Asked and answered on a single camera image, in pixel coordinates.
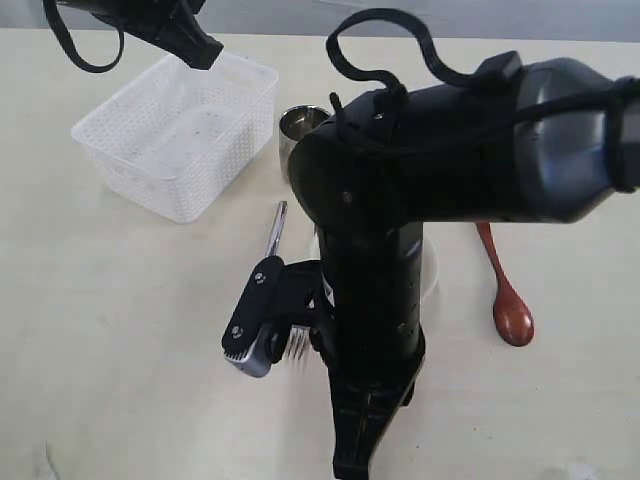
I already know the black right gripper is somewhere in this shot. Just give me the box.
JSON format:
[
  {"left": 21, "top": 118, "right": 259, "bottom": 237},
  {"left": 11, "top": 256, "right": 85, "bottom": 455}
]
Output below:
[{"left": 311, "top": 326, "right": 426, "bottom": 479}]

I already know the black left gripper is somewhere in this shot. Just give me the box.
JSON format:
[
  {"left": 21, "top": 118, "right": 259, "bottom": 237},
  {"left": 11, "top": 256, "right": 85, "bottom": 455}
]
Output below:
[{"left": 54, "top": 0, "right": 224, "bottom": 70}]

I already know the silver metal fork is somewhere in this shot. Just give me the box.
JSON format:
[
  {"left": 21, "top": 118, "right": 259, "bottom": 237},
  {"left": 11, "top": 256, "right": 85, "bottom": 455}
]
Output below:
[{"left": 283, "top": 325, "right": 311, "bottom": 372}]

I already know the white ceramic bowl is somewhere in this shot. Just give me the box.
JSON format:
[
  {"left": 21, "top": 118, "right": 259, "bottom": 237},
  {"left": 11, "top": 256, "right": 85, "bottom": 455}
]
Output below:
[{"left": 309, "top": 231, "right": 439, "bottom": 304}]

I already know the black metal cup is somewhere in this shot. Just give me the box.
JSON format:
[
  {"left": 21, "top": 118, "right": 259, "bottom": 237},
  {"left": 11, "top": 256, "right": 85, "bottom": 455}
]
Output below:
[{"left": 278, "top": 105, "right": 331, "bottom": 183}]

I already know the brown wooden spoon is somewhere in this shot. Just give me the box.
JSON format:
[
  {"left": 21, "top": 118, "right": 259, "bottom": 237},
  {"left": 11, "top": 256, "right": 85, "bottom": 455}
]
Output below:
[{"left": 476, "top": 222, "right": 535, "bottom": 347}]

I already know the silver table knife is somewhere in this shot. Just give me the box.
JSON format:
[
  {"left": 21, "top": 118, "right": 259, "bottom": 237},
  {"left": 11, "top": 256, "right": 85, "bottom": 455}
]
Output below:
[{"left": 265, "top": 200, "right": 288, "bottom": 257}]

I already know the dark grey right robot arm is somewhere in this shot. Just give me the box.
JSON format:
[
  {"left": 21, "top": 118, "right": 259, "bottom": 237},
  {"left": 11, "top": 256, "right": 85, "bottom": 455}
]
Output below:
[{"left": 289, "top": 52, "right": 639, "bottom": 479}]

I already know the white woven plastic basket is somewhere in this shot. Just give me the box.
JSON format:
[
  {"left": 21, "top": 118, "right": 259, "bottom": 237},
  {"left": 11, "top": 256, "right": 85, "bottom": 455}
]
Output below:
[{"left": 71, "top": 53, "right": 279, "bottom": 224}]

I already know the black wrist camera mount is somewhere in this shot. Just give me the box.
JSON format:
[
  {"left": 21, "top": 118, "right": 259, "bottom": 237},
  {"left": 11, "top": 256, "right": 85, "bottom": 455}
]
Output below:
[{"left": 221, "top": 256, "right": 328, "bottom": 378}]

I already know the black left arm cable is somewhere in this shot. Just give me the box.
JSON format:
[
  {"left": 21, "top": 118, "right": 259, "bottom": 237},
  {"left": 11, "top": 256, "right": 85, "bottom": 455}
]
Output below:
[{"left": 42, "top": 0, "right": 125, "bottom": 75}]

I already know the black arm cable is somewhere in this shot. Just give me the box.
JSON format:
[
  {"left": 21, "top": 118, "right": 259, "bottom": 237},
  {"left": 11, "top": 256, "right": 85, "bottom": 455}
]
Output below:
[
  {"left": 324, "top": 7, "right": 640, "bottom": 194},
  {"left": 42, "top": 0, "right": 125, "bottom": 75}
]

